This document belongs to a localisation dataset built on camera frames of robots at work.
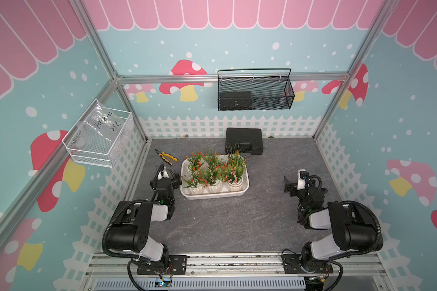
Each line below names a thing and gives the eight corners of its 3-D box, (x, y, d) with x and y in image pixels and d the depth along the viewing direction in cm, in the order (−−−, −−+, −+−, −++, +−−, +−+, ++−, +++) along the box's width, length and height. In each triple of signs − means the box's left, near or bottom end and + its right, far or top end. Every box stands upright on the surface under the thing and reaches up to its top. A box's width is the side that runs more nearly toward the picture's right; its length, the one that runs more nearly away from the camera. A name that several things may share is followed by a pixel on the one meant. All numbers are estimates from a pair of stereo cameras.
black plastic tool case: (225, 155, 113) (225, 149, 109) (225, 133, 126) (225, 127, 121) (263, 155, 113) (265, 149, 109) (259, 133, 126) (261, 127, 121)
